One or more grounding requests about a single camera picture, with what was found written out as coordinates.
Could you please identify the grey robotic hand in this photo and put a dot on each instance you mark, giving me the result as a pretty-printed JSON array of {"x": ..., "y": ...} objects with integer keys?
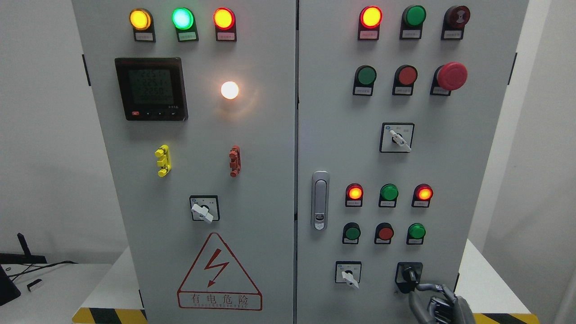
[{"x": 448, "y": 310}]

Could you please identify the black rotary knob switch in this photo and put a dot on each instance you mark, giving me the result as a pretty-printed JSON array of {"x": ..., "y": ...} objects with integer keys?
[{"x": 408, "y": 276}]

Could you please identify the yellow black hazard tape right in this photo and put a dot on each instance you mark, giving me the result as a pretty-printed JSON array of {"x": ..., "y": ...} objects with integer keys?
[{"x": 499, "y": 318}]

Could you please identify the yellow black hazard tape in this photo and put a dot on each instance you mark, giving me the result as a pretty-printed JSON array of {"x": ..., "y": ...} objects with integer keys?
[
  {"x": 87, "y": 315},
  {"x": 499, "y": 318}
]

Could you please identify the green push button lower right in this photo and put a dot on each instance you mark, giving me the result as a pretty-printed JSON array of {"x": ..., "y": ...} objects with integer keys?
[{"x": 415, "y": 234}]

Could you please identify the green push button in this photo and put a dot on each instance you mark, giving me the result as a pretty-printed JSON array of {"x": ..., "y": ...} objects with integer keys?
[
  {"x": 415, "y": 234},
  {"x": 351, "y": 233},
  {"x": 364, "y": 79}
]

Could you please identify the red push button lower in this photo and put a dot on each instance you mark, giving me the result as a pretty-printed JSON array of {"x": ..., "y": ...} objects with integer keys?
[{"x": 383, "y": 234}]

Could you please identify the red push button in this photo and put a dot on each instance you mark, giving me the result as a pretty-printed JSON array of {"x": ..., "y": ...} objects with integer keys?
[
  {"x": 383, "y": 234},
  {"x": 404, "y": 80}
]

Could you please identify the red lit indicator middle right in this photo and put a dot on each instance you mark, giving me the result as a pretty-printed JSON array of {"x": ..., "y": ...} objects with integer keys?
[{"x": 422, "y": 196}]

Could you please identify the green push button lower left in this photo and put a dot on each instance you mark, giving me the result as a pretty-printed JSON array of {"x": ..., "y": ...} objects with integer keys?
[{"x": 351, "y": 233}]

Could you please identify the green indicator middle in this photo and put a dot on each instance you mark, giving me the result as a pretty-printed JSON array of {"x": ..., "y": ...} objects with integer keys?
[{"x": 388, "y": 196}]

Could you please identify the red lit indicator middle left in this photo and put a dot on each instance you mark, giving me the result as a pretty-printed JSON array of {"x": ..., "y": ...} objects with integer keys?
[{"x": 354, "y": 195}]

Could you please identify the grey right cabinet door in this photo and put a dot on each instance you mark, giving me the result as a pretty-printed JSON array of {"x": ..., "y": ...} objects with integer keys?
[{"x": 340, "y": 133}]

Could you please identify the grey cabinet door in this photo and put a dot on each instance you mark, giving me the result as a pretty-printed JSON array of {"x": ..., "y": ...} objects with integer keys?
[
  {"x": 256, "y": 207},
  {"x": 340, "y": 133}
]

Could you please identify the red electric hazard warning sign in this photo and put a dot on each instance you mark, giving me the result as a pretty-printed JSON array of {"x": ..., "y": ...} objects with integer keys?
[{"x": 216, "y": 280}]

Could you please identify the red emergency stop mushroom button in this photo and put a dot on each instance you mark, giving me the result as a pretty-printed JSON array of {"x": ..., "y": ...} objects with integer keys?
[{"x": 448, "y": 77}]

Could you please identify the red push button upper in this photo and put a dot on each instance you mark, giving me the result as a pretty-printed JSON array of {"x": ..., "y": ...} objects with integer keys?
[{"x": 404, "y": 80}]

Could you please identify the green push button upper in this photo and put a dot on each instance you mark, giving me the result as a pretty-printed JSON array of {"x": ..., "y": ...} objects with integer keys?
[{"x": 364, "y": 79}]

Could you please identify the red terminal connector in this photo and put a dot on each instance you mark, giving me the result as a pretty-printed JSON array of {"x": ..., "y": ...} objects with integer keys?
[{"x": 235, "y": 161}]

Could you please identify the dark red buzzer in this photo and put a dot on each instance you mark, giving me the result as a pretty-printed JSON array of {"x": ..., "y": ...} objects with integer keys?
[{"x": 455, "y": 19}]

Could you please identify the green indicator top right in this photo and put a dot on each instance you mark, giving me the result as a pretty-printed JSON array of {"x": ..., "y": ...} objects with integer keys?
[{"x": 412, "y": 21}]

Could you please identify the red lit indicator top right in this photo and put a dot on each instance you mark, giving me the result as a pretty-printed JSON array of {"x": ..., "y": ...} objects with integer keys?
[{"x": 370, "y": 19}]

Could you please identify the white lit indicator lamp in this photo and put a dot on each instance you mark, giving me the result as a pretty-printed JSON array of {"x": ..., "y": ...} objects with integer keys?
[{"x": 229, "y": 90}]

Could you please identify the yellow terminal connector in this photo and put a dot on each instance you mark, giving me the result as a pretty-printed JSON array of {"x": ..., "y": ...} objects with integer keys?
[{"x": 163, "y": 160}]

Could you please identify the grey left cabinet door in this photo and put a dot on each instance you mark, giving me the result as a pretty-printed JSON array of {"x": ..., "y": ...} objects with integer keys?
[{"x": 256, "y": 207}]

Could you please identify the yellow black hazard tape left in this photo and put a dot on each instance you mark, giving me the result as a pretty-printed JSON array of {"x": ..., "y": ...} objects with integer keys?
[{"x": 87, "y": 315}]

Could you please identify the red lit indicator light left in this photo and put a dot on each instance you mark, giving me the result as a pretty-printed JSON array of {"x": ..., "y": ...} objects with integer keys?
[{"x": 225, "y": 24}]

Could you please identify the black digital power meter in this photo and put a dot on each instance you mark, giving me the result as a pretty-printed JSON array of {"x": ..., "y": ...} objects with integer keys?
[{"x": 152, "y": 89}]

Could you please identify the green lit indicator light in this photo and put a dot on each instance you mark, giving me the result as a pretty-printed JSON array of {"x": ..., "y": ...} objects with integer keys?
[{"x": 185, "y": 24}]

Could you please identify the small black white usb stick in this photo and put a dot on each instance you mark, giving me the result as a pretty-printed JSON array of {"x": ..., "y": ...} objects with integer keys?
[{"x": 35, "y": 284}]

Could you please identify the yellow indicator light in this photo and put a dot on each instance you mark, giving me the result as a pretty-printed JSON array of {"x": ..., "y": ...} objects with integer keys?
[{"x": 142, "y": 25}]

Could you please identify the white selector switch lower right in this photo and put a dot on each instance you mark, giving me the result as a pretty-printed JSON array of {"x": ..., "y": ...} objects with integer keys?
[{"x": 348, "y": 273}]

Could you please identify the white selector switch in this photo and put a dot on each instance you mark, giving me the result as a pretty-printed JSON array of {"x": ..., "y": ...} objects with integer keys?
[
  {"x": 396, "y": 137},
  {"x": 348, "y": 273}
]

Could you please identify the white selector switch upper right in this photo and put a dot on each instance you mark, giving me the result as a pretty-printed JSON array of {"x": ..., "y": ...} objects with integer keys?
[{"x": 396, "y": 137}]

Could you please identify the silver cabinet door handle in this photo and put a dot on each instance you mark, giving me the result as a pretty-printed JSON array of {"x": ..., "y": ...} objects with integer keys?
[{"x": 319, "y": 199}]

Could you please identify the white selector switch left door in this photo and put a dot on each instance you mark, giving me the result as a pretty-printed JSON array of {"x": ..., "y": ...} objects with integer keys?
[{"x": 204, "y": 208}]

